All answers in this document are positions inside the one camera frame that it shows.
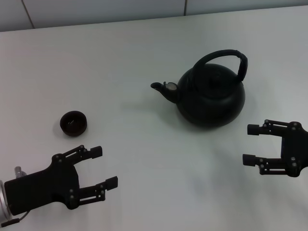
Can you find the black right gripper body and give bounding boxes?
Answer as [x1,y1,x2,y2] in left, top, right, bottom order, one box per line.
[280,122,308,178]

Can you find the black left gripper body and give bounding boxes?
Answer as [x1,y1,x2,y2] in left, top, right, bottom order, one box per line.
[4,155,80,216]

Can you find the small dark teacup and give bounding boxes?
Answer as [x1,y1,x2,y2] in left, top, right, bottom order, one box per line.
[59,110,88,137]

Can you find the black round teapot with handle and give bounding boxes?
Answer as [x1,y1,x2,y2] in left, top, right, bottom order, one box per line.
[151,49,248,130]

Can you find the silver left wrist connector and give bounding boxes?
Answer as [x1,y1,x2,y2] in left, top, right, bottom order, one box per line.
[14,166,26,178]

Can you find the thin left wrist cable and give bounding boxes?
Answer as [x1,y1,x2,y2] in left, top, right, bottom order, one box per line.
[0,209,29,221]

